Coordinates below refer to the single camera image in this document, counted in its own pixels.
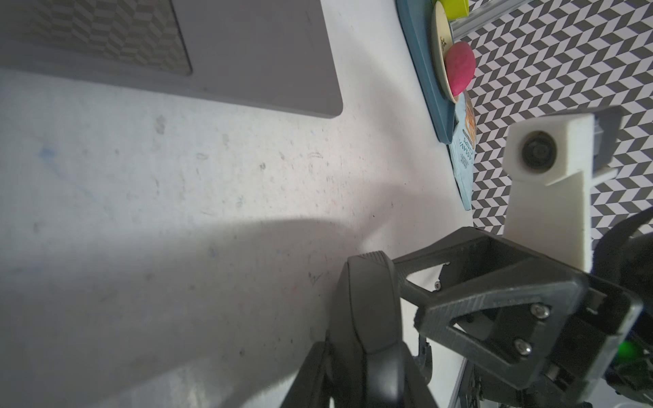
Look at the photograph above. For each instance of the cream patterned plate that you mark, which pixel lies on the cream patterned plate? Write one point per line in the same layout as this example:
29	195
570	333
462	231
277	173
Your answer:
441	41

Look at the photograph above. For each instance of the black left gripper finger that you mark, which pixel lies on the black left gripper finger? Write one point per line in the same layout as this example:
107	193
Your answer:
311	388

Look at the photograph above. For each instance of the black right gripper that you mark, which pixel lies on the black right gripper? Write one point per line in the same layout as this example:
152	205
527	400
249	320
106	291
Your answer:
539	333

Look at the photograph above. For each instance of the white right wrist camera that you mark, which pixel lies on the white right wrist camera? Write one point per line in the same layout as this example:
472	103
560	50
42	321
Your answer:
554	162

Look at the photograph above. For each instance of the magenta sweet potato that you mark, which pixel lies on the magenta sweet potato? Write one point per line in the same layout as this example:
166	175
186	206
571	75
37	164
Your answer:
460	66

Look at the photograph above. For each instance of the teal plastic tray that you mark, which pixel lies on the teal plastic tray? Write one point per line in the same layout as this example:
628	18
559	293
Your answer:
415	19

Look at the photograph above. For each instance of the grey laptop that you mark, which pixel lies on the grey laptop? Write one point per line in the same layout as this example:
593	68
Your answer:
269	54

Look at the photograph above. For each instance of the black wireless mouse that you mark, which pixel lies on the black wireless mouse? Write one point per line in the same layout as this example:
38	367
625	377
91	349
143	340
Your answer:
370	365

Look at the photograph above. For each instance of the aluminium corner post right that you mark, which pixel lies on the aluminium corner post right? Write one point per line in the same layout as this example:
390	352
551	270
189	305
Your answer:
486	13

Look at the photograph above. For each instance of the cassava chips bag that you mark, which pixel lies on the cassava chips bag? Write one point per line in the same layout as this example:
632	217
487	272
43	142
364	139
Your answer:
462	148

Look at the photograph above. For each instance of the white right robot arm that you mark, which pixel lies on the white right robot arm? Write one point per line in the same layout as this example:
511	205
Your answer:
621	251

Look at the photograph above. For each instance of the lime green bowl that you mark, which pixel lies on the lime green bowl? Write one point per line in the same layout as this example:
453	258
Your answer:
455	9

